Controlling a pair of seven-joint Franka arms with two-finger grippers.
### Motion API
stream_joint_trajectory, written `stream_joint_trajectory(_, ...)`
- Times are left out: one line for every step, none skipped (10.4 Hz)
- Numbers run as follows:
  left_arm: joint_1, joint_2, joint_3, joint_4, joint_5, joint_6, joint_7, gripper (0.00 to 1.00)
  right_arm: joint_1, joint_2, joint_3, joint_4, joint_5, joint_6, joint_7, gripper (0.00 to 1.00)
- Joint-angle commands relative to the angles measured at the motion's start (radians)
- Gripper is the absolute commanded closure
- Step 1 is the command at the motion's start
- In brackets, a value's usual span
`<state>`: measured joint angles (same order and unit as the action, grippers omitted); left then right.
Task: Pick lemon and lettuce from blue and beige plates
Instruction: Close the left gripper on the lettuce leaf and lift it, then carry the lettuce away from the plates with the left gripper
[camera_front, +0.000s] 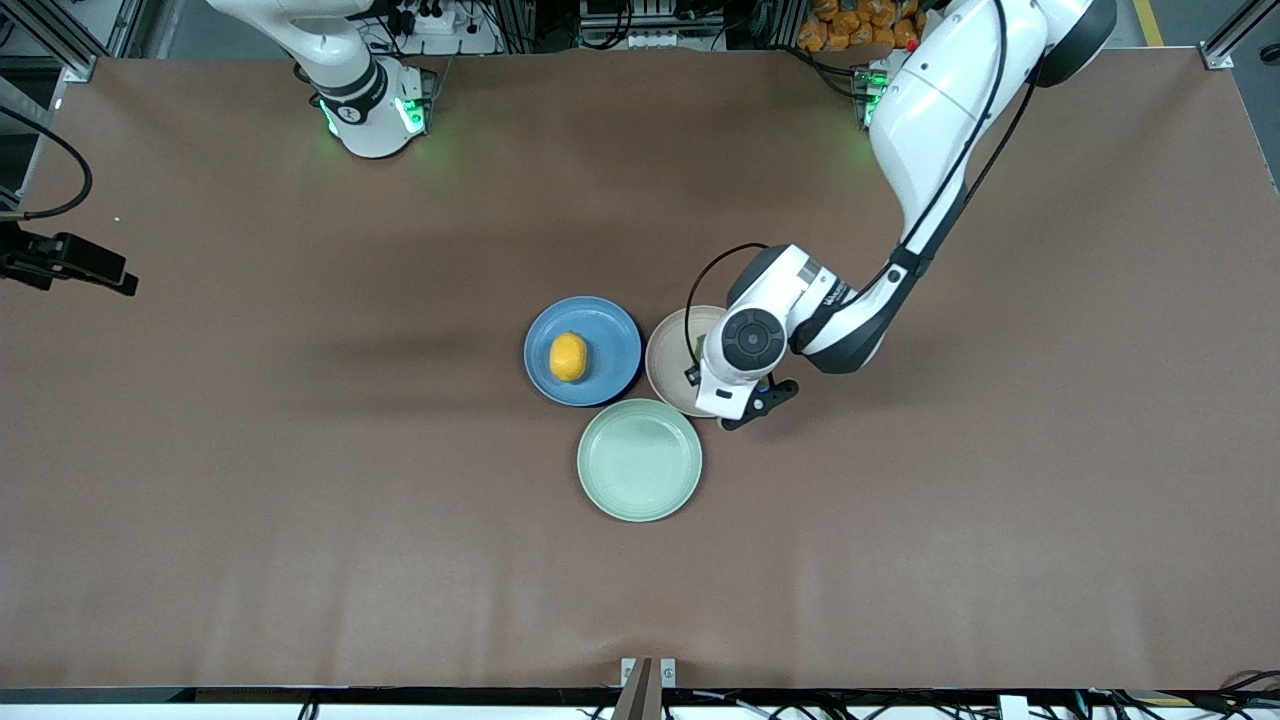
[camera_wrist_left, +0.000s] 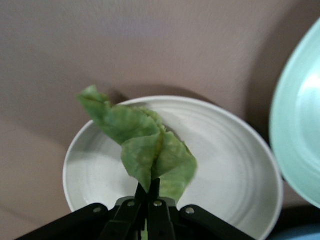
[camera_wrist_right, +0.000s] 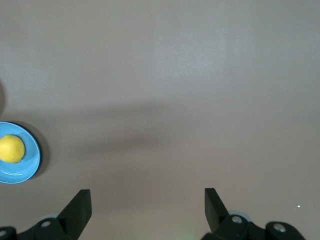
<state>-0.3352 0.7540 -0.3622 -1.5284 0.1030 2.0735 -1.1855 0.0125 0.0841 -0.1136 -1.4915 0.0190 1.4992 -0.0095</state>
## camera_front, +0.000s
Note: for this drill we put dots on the yellow lemon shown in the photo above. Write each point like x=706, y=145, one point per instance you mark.
x=568, y=357

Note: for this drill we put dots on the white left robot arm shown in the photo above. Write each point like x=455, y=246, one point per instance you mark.
x=930, y=110

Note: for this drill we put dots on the beige round plate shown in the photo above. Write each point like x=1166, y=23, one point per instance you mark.
x=668, y=365

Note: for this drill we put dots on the blue round plate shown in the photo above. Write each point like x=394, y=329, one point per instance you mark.
x=610, y=350

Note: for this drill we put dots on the pale green round plate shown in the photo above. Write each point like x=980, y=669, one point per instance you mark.
x=639, y=460

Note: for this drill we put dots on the white electronics unit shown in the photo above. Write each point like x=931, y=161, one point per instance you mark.
x=650, y=25

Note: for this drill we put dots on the bag of orange fruit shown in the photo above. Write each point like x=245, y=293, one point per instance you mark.
x=850, y=25

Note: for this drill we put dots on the small white box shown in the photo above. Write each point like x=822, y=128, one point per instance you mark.
x=1013, y=708

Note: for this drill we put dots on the white power strip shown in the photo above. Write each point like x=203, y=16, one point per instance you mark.
x=435, y=25

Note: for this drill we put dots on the aluminium frame profile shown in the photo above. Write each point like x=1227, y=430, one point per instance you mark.
x=60, y=40
x=1235, y=40

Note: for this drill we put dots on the metal table edge bracket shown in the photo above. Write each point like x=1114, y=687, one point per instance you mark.
x=648, y=690

